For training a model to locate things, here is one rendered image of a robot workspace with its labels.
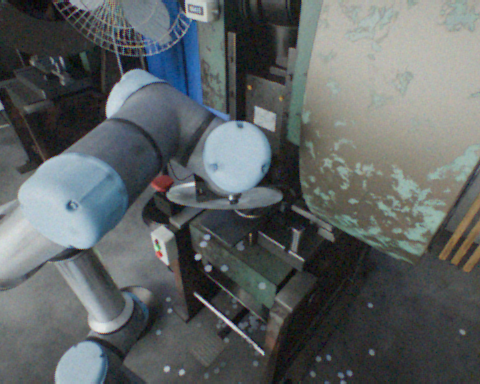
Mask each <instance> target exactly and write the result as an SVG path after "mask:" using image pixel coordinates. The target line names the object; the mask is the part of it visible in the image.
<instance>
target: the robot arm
mask: <svg viewBox="0 0 480 384"><path fill-rule="evenodd" d="M106 115H107V117H108V119H106V120H105V121H104V122H102V124H100V125H99V126H97V127H96V128H95V129H93V130H92V132H89V133H88V134H87V135H86V136H84V137H83V138H82V139H80V140H79V141H78V142H76V143H74V145H73V146H71V147H70V148H68V149H67V150H65V151H64V152H62V153H61V154H60V155H59V156H54V157H53V158H51V159H49V160H48V161H46V162H45V163H43V164H42V166H40V167H39V168H38V170H37V171H36V173H35V174H34V175H33V176H31V178H29V179H28V180H27V181H26V182H25V183H24V184H23V185H22V186H21V187H20V190H19V194H18V200H17V201H15V202H14V203H13V204H11V205H10V206H9V207H7V208H6V209H5V211H2V212H1V214H0V292H3V291H7V290H10V289H12V288H15V287H17V286H19V284H23V283H24V282H25V281H27V280H28V279H29V278H30V277H32V276H33V275H34V274H35V273H37V272H38V270H40V269H41V268H42V267H43V266H45V264H46V263H55V265H56V267H57V268H58V269H59V270H60V273H62V275H63V276H64V278H65V279H66V280H67V283H69V284H70V287H71V288H72V289H73V290H74V292H75V293H76V294H77V297H78V298H79V299H80V300H81V302H82V304H84V307H86V309H87V311H88V312H89V315H88V322H89V325H90V326H91V328H92V330H91V331H90V333H89V335H87V338H86V339H85V340H84V341H83V342H82V343H79V344H78V345H77V346H72V348H70V349H69V350H68V351H67V352H66V353H65V354H64V356H63V357H62V358H61V361H60V362H59V364H58V365H57V370H56V375H55V381H56V384H132V383H131V381H130V380H129V378H128V376H127V375H126V374H125V373H124V372H123V371H122V370H119V369H120V367H121V364H122V363H123V362H124V360H125V358H126V356H127V355H128V354H129V351H130V349H131V348H132V345H133V344H134V343H135V341H136V338H138V336H139V334H140V332H141V331H142V330H143V328H144V327H145V324H146V322H147V319H148V316H149V313H148V309H147V306H146V305H145V303H144V302H143V301H140V298H138V297H137V296H135V295H134V294H132V293H130V292H121V291H120V289H119V287H118V286H117V284H116V281H115V280H114V279H113V275H112V274H111V273H110V270H109V269H108V267H107V265H106V263H105V262H104V260H103V257H102V256H101V255H100V253H99V250H98V248H96V244H97V243H98V242H99V241H100V240H101V239H102V238H103V237H104V236H105V235H106V234H107V233H108V232H109V231H111V230H113V229H114V228H115V227H117V224H119V223H120V222H121V220H122V219H123V217H124V215H125V213H126V211H128V209H129V208H130V207H131V205H132V204H134V203H135V201H136V200H137V199H138V197H139V196H140V195H141V194H142V193H143V192H144V191H145V189H146V188H147V187H149V184H151V183H152V181H153V180H154V179H155V178H156V177H157V175H158V174H159V173H160V172H161V171H162V169H163V168H164V167H166V164H168V163H169V161H170V160H172V161H175V162H176V163H177V164H179V165H181V166H183V168H187V169H188V170H190V171H192V172H193V179H194V185H195V192H196V203H203V202H209V201H210V200H220V199H226V200H229V205H235V204H238V203H239V199H240V198H241V196H242V192H245V191H249V190H251V189H252V188H254V187H279V186H282V185H285V184H289V177H288V171H287V166H286V162H285V161H283V160H271V158H272V152H271V148H270V144H269V141H268V139H267V138H266V135H265V134H263V132H262V131H261V130H260V129H259V128H257V127H256V126H255V125H253V124H250V123H248V122H245V121H230V122H229V121H226V120H225V119H223V118H222V117H219V115H216V114H214V113H212V111H210V110H208V109H206V107H203V106H202V105H200V104H199V103H197V102H195V101H194V100H192V99H191V98H189V97H188V96H185V94H183V93H181V92H179V91H178V90H177V89H175V88H173V86H172V85H171V84H170V83H168V82H166V81H164V80H161V79H159V78H156V77H154V75H152V74H149V73H148V72H147V71H143V70H140V69H136V70H130V71H129V72H128V73H126V74H125V75H123V76H122V79H121V81H120V82H119V83H117V84H116V85H115V87H114V88H113V89H112V92H111V94H110V95H109V100H108V102H107V105H106ZM206 191H207V193H206ZM200 197H203V199H201V198H200Z"/></svg>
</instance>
